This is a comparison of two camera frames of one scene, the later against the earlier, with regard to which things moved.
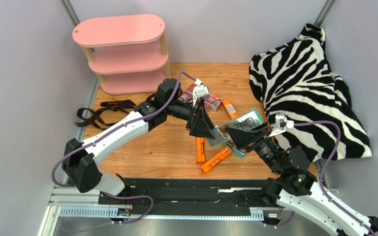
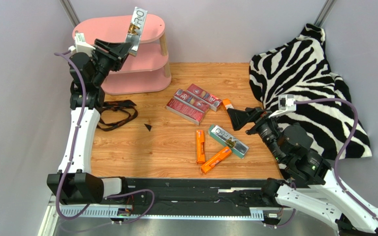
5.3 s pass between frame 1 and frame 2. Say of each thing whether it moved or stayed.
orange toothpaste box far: stayed
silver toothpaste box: moved
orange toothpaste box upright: stayed
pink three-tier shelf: stayed
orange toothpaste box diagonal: stayed
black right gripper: moved
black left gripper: moved
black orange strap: stayed
